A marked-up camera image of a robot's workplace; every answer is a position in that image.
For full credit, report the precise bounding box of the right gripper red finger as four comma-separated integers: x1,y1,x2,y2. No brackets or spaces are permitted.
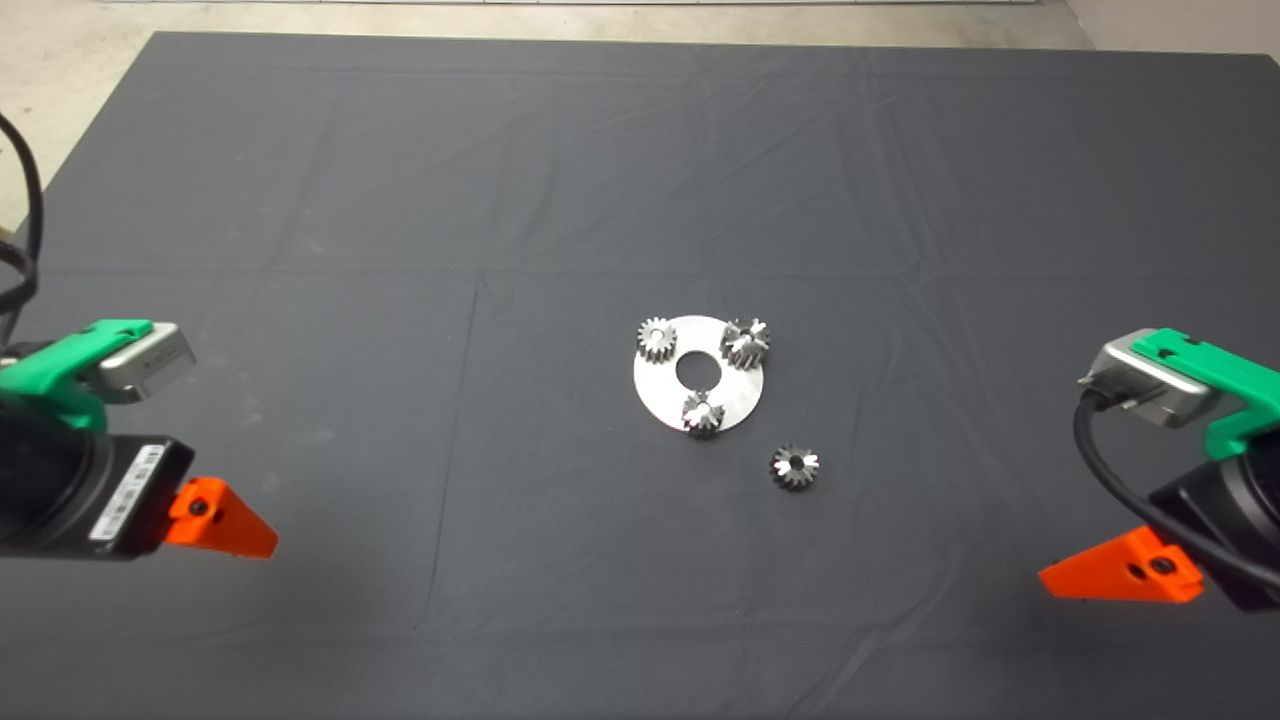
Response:
1038,527,1207,605

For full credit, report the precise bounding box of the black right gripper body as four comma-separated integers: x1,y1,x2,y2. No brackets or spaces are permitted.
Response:
1148,438,1280,613

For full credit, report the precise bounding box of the left wrist grey camera box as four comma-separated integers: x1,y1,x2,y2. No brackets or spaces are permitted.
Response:
97,322,197,405

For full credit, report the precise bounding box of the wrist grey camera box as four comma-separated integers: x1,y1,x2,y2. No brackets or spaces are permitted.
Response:
97,322,197,405
1078,332,1223,431

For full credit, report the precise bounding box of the left green camera mount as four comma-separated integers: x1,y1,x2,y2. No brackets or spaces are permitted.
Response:
0,319,154,433

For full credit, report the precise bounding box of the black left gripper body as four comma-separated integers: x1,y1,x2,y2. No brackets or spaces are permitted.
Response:
0,405,195,561

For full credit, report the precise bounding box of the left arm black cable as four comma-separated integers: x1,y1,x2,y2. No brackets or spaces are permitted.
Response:
0,110,47,346

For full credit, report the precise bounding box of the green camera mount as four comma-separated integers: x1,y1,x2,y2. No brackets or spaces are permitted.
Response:
0,319,154,433
1131,328,1280,461

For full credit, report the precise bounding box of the right green camera mount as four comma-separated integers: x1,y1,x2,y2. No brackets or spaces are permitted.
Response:
1131,328,1280,461

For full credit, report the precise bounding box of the round metal plate with pins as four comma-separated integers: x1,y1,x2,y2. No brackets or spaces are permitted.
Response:
632,315,767,433

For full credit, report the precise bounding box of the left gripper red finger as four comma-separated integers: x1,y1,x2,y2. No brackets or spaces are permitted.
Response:
165,477,280,560

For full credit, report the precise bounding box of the small steel gear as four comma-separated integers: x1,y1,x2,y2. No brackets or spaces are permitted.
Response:
768,443,822,493
680,391,727,440
637,317,680,365

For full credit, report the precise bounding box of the right wrist grey camera box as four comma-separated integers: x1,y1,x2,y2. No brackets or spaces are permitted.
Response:
1078,332,1223,431

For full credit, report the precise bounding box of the dark grey table cloth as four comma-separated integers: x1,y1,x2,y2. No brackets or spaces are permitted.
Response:
0,30,1280,720

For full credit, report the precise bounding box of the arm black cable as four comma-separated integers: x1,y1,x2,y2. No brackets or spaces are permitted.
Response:
0,110,47,346
1073,392,1280,591

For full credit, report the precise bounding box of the large steel gear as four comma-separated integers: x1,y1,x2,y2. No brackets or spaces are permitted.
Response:
720,316,773,370

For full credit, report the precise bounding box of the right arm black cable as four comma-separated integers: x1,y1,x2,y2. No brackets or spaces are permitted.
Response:
1073,392,1280,591

